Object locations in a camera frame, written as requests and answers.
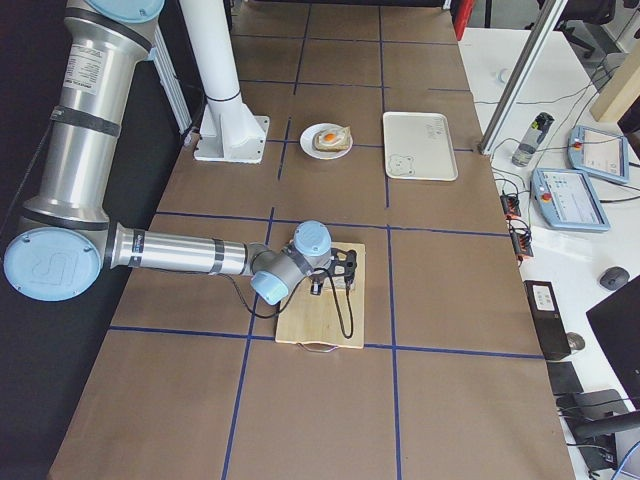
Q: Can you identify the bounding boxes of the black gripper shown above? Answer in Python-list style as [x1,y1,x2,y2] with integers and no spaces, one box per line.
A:
[308,268,331,296]

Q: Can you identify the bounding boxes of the white round plate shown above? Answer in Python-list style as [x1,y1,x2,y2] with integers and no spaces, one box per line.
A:
[300,123,353,160]

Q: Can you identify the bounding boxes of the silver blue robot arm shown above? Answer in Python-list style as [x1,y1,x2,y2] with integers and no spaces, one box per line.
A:
[3,1,332,305]

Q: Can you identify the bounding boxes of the wooden cutting board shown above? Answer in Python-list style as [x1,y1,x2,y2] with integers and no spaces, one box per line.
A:
[275,242,366,352]

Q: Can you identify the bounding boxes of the toast with fried egg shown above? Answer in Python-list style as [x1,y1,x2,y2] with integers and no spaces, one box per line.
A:
[313,126,352,152]

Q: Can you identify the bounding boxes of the cream bear serving tray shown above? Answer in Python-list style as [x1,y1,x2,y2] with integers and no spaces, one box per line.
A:
[383,112,458,181]

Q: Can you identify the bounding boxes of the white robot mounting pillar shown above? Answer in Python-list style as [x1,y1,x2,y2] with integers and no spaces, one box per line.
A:
[180,0,270,164]

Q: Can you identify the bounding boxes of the black box with label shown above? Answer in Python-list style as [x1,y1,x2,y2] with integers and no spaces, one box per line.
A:
[523,280,571,361]

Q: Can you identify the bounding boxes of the near blue teach pendant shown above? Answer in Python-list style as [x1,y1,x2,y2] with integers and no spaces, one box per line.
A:
[531,168,611,232]

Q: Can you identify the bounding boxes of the blue teach pendant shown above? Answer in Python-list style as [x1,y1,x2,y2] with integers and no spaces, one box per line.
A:
[531,168,611,232]
[567,125,630,184]

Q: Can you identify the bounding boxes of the clear water bottle black cap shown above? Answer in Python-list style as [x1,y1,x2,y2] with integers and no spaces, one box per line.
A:
[511,112,554,167]

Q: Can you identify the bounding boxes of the white paper cup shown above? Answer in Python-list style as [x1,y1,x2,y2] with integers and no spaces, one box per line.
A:
[494,68,512,85]

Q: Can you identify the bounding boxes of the black computer mouse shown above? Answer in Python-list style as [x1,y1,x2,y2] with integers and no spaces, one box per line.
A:
[598,266,630,291]

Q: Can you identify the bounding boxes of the black monitor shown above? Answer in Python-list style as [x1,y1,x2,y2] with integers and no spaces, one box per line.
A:
[586,278,639,406]

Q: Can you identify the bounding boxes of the far blue teach pendant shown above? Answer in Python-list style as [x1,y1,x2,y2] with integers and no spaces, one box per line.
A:
[567,125,630,184]

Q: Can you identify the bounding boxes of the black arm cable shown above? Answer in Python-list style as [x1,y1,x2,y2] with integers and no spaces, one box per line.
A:
[227,267,355,339]

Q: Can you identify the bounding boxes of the orange black cable connectors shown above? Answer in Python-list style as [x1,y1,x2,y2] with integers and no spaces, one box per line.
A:
[500,192,534,263]

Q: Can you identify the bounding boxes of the aluminium frame post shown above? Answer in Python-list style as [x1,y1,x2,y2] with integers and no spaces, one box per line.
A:
[478,0,568,155]

